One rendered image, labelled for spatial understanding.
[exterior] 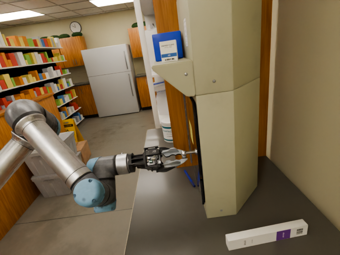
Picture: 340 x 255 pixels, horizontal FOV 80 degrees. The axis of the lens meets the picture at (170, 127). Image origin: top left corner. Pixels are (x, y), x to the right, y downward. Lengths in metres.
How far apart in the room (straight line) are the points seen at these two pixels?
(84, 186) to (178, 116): 0.57
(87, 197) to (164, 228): 0.34
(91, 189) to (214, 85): 0.45
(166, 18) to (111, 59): 4.71
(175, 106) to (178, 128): 0.11
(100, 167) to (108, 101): 5.09
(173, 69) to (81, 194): 0.42
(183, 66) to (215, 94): 0.12
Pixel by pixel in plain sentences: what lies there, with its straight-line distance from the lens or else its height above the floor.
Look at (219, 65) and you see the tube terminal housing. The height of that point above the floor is 1.49.
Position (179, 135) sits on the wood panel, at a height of 1.13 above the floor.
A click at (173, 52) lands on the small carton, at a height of 1.54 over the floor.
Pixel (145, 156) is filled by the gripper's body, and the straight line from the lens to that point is 0.72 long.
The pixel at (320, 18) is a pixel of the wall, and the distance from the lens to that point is 0.87.
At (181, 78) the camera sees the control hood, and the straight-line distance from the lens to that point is 0.59.
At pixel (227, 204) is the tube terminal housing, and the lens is 0.82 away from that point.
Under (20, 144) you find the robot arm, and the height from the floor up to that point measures 1.30.
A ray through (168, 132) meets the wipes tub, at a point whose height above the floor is 1.02.
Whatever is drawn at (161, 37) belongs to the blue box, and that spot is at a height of 1.59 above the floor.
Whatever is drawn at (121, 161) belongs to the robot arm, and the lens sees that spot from 0.75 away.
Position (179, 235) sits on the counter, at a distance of 0.80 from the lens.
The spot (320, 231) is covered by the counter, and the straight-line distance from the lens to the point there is 0.87.
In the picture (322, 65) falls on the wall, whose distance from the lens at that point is 0.85.
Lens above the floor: 1.55
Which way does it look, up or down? 21 degrees down
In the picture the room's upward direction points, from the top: 8 degrees counter-clockwise
